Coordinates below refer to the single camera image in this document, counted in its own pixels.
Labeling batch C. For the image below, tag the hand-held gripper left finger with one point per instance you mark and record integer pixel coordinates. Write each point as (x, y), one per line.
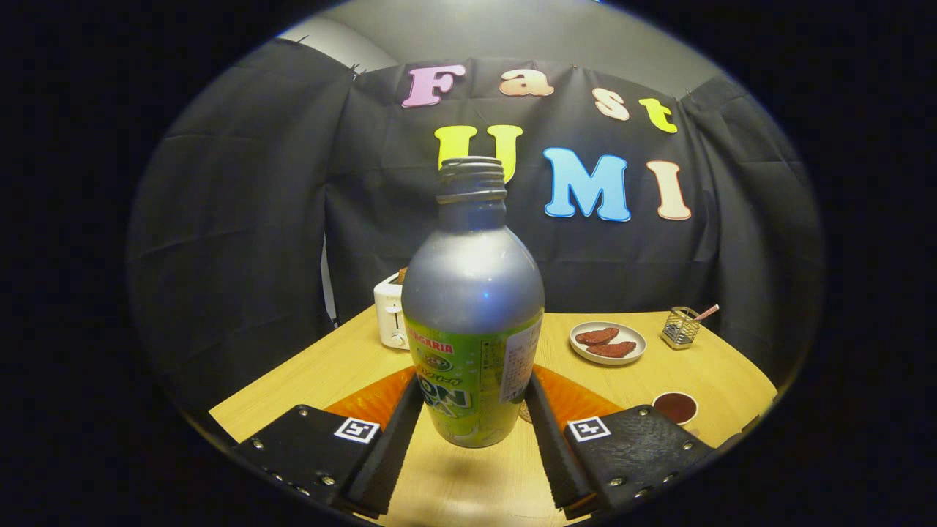
(395, 446)

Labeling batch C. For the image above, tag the brown meat piece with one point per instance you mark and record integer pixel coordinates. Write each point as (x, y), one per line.
(611, 349)
(596, 336)

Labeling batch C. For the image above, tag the white plate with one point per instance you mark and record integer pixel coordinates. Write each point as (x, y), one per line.
(582, 351)

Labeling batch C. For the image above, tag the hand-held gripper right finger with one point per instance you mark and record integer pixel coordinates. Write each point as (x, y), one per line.
(549, 446)

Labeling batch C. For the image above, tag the wooden table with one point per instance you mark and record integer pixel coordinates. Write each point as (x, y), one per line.
(329, 373)

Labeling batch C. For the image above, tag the white cup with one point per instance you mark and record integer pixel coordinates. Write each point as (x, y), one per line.
(675, 408)

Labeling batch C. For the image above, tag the white toaster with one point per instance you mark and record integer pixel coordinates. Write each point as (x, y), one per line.
(388, 315)

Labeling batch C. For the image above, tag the silver green juice bottle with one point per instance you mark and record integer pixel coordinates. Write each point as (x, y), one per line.
(472, 293)

